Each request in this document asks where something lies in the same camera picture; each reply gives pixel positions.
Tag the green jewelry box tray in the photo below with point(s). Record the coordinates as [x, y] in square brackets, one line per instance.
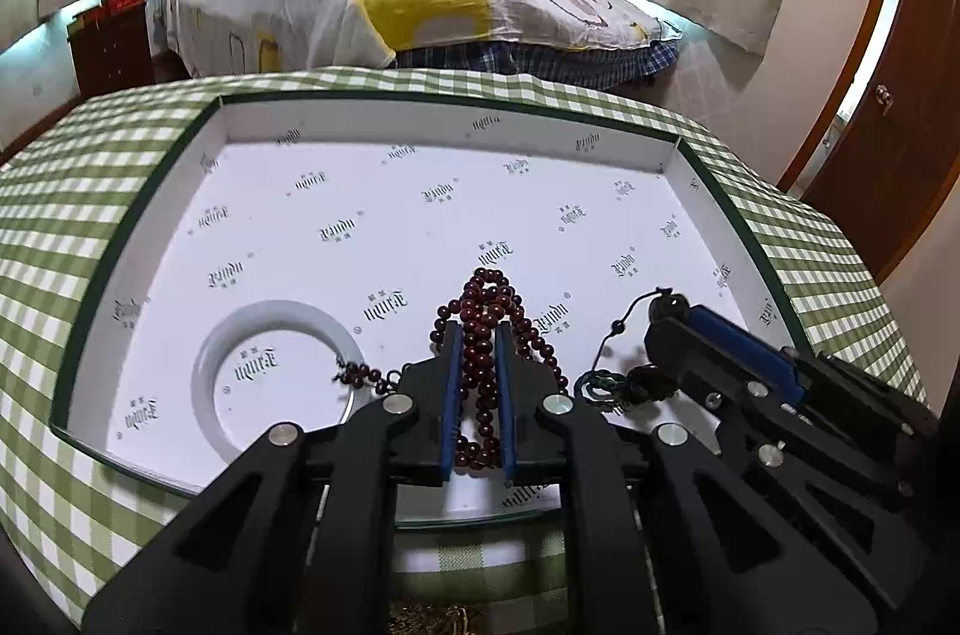
[375, 215]

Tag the metal door lock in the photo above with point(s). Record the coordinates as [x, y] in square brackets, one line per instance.
[885, 98]

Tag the white jade bangle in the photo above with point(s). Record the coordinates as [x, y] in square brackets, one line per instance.
[202, 372]

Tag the blue plaid mattress cover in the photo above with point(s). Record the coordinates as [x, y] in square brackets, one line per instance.
[525, 57]

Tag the printed white bedsheet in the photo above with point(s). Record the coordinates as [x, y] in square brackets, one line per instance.
[315, 5]

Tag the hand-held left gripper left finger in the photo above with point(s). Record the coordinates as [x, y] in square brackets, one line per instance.
[451, 395]

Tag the green checked tablecloth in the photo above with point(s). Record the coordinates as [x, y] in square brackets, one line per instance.
[60, 215]

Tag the brown wooden door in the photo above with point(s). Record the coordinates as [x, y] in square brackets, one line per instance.
[900, 155]

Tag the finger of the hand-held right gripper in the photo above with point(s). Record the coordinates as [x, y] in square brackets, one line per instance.
[690, 357]
[742, 342]

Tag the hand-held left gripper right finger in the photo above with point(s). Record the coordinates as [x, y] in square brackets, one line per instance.
[504, 395]

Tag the dark wooden nightstand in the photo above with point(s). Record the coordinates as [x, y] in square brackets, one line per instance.
[112, 53]

